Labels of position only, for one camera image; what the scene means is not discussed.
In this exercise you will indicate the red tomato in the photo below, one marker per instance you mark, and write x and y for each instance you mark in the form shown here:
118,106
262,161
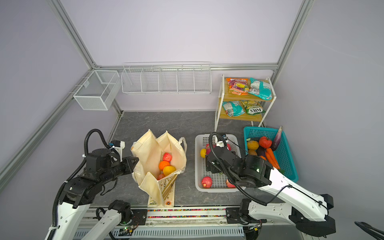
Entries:
265,143

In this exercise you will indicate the teal plastic vegetable basket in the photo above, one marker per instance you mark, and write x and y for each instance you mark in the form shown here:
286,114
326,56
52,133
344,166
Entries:
283,153

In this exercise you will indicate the small white mesh basket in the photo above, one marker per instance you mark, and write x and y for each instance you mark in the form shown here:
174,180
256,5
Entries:
99,90

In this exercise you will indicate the white wood two-tier shelf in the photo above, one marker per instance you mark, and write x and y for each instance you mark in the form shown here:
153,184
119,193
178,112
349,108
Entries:
255,119

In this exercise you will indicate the orange snack packet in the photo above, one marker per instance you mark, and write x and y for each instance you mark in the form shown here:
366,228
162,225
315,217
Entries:
238,86

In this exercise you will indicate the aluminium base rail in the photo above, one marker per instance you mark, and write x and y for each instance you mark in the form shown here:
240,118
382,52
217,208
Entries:
196,222

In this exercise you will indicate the orange carrot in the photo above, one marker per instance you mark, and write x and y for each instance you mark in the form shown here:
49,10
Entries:
272,159

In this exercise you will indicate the cream canvas grocery bag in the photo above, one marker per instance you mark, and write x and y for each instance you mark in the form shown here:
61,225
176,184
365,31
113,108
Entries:
150,151

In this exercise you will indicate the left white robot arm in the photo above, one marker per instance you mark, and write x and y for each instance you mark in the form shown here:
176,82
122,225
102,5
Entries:
103,163

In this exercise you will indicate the yellow lemon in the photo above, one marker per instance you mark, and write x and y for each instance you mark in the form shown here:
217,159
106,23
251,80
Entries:
203,153

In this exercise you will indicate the white plastic fruit basket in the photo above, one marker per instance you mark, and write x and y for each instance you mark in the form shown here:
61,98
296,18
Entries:
219,180

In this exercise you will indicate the green Fox's candy packet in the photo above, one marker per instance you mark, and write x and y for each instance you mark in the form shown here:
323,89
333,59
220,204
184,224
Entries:
252,108

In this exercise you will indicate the long white wire basket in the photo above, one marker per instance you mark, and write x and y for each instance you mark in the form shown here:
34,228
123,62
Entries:
167,78

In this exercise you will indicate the teal white snack packet lower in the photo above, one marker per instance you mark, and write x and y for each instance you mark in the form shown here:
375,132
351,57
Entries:
233,108

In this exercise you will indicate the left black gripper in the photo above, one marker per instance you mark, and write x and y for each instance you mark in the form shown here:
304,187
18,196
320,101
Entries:
130,167

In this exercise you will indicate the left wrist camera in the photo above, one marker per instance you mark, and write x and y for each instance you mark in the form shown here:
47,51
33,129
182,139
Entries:
118,146

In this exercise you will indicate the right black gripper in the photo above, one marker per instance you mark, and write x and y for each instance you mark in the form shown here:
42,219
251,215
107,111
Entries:
209,165

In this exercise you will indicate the red apple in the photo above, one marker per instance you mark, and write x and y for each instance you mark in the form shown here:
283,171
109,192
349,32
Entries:
167,157
207,182
161,176
229,185

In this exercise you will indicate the purple eggplant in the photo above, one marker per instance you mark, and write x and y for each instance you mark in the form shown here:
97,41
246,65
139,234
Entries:
277,139

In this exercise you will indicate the orange fruit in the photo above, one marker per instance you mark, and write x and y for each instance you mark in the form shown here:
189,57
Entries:
163,164

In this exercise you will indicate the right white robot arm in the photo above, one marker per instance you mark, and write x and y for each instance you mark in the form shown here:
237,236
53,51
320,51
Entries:
269,195

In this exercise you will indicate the teal snack packet upper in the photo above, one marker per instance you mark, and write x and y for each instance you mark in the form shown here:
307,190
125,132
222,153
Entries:
260,89

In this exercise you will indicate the yellow potato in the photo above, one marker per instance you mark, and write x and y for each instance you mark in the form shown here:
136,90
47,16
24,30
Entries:
253,145

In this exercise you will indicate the red apple back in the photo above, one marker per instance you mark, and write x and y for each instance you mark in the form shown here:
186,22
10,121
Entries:
229,185

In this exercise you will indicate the yellow pear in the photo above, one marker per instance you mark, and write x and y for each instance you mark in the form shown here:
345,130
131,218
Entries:
168,170

